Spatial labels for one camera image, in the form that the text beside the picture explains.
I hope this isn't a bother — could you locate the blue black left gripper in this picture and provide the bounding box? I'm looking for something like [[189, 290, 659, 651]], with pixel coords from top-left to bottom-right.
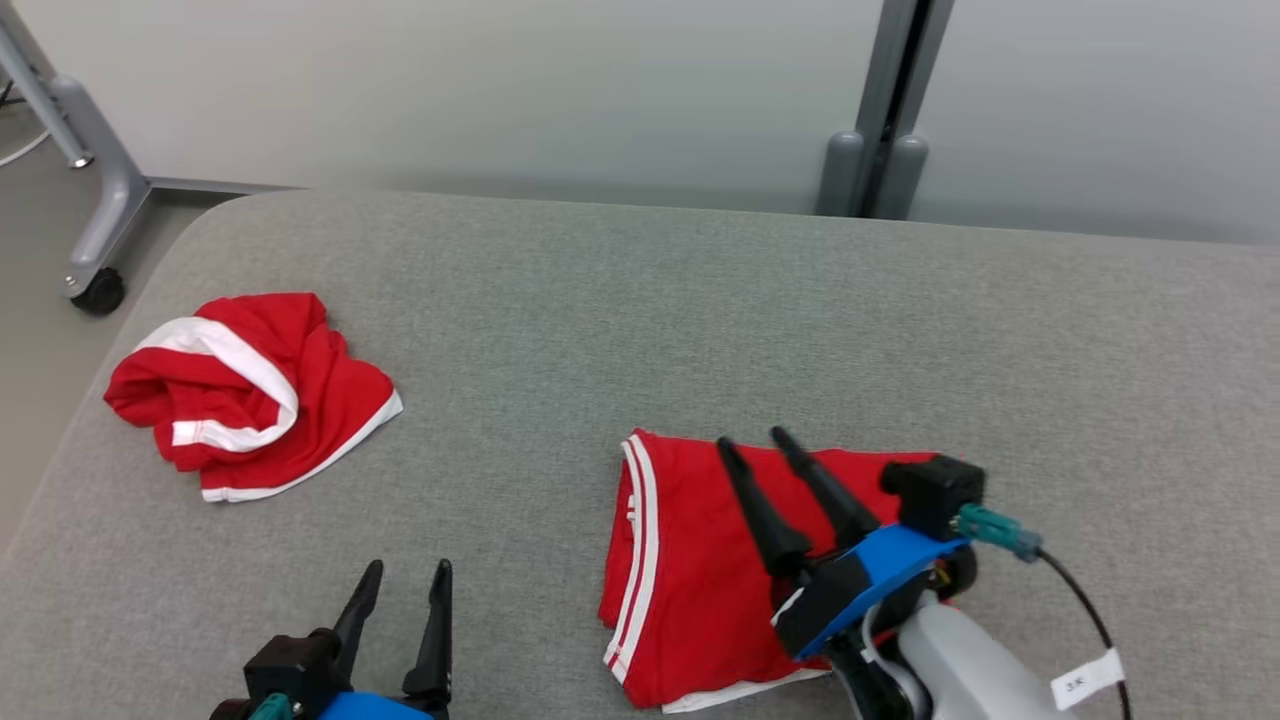
[[316, 558, 455, 720]]

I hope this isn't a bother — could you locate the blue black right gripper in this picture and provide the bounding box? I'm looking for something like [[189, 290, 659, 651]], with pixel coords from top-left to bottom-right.
[[716, 427, 971, 661]]

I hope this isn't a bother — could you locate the red shorts thin striped trim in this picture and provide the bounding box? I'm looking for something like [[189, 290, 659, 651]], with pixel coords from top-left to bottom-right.
[[598, 428, 941, 714]]

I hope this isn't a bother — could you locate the red shorts broad white band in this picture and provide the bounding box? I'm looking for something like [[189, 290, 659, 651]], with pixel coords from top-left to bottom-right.
[[103, 292, 405, 503]]

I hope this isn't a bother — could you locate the grey stand leg with caster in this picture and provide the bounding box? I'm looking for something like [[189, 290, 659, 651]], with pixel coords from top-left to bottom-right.
[[50, 75, 153, 317]]

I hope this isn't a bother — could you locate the grey slanted stand pole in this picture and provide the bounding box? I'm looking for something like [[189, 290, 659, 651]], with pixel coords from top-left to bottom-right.
[[0, 20, 96, 169]]

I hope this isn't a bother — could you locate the teal right camera connector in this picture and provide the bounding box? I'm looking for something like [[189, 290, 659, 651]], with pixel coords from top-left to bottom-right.
[[953, 503, 1045, 562]]

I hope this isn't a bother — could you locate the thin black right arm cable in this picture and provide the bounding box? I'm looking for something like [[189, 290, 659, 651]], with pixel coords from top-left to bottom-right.
[[1035, 550, 1133, 720]]

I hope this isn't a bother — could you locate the white cable label tag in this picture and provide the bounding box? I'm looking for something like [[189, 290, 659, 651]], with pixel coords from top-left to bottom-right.
[[1050, 648, 1127, 712]]

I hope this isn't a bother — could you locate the grey partition post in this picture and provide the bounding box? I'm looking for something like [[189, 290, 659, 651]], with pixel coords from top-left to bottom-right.
[[815, 0, 956, 221]]

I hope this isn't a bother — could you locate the white floor cable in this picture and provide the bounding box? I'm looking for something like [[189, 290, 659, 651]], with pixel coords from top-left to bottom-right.
[[0, 128, 53, 169]]

